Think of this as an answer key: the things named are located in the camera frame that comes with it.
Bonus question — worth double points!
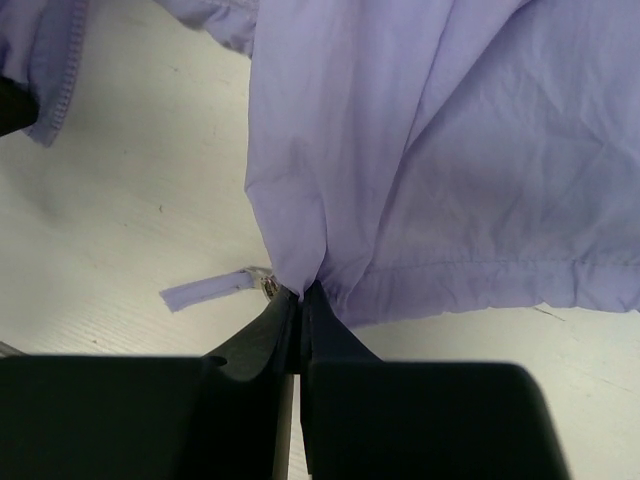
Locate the lilac zip jacket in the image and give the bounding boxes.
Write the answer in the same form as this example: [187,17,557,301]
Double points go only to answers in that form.
[1,1,639,327]

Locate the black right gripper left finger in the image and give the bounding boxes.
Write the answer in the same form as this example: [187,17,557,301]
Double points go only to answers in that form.
[1,291,298,479]

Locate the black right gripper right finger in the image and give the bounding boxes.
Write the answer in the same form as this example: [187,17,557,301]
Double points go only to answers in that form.
[300,284,569,479]

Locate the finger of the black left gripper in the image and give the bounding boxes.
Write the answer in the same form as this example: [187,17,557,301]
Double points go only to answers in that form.
[0,76,39,137]

